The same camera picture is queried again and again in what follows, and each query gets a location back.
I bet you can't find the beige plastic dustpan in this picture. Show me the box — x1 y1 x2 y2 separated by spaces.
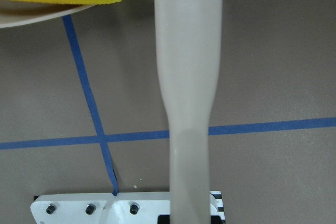
0 0 224 224

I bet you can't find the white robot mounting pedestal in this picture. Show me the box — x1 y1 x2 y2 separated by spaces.
30 190 225 224

